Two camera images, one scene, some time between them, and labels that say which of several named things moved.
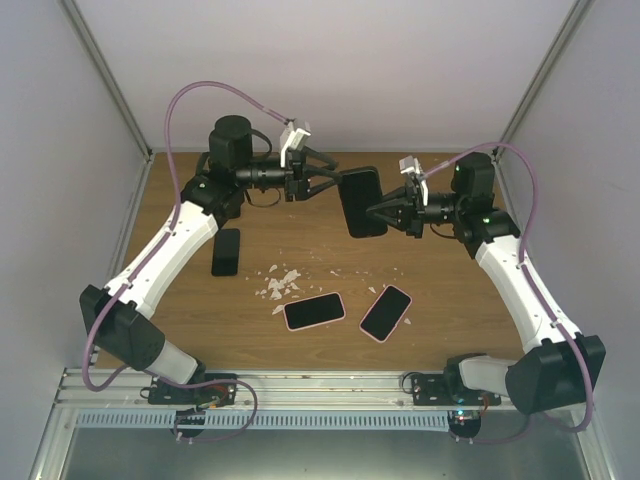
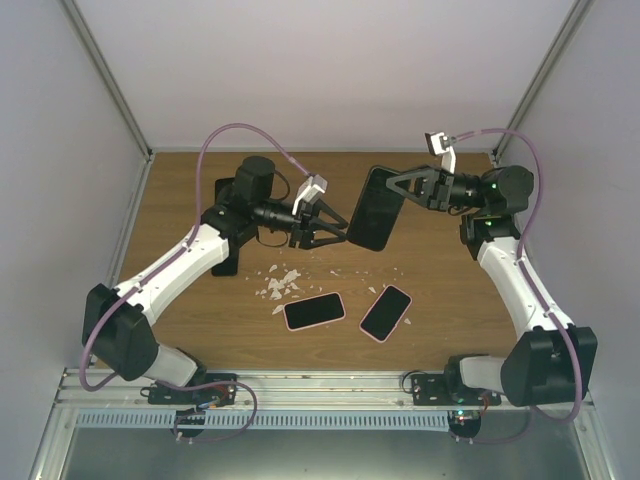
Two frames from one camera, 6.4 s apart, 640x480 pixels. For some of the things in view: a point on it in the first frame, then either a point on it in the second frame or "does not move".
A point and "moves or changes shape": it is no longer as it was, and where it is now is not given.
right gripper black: [413, 209] -> [435, 188]
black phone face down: [359, 189] moves or changes shape
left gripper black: [296, 183] -> [304, 233]
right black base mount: [439, 389] does not move
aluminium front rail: [117, 390] does not move
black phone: [226, 252] does not move
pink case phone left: [313, 311] does not move
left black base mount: [159, 391] does not move
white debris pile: [277, 285] does not move
